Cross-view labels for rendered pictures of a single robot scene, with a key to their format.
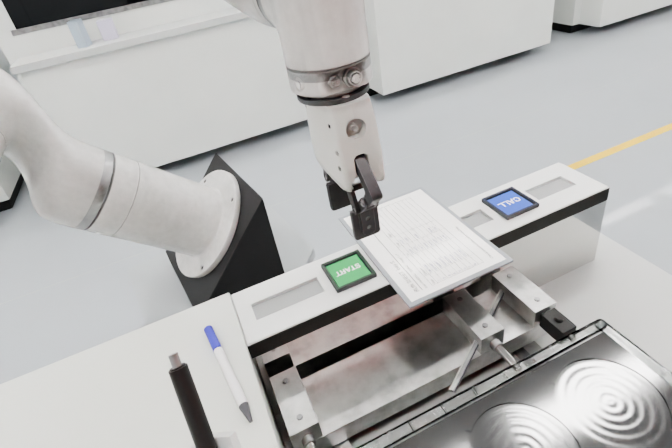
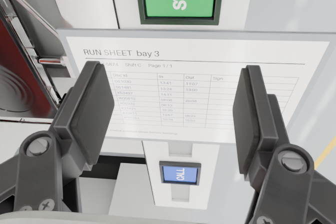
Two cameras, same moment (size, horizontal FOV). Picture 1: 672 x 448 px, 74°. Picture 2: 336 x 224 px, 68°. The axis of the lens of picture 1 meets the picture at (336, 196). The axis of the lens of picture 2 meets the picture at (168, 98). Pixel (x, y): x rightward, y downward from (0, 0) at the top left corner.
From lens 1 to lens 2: 0.49 m
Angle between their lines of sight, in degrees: 61
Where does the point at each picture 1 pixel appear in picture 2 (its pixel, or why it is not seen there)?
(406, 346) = not seen: outside the picture
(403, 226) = (222, 99)
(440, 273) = not seen: hidden behind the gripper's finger
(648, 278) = (133, 146)
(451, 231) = (172, 127)
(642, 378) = (17, 110)
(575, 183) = (172, 201)
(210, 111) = not seen: outside the picture
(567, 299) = not seen: hidden behind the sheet
